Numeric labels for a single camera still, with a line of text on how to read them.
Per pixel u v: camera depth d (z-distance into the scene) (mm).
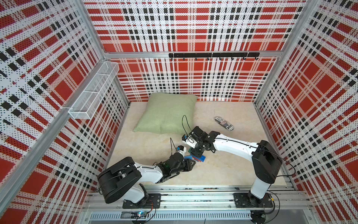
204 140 636
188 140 753
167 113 961
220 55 893
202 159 838
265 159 476
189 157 880
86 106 927
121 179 439
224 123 1039
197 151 761
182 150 798
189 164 753
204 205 734
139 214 692
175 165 668
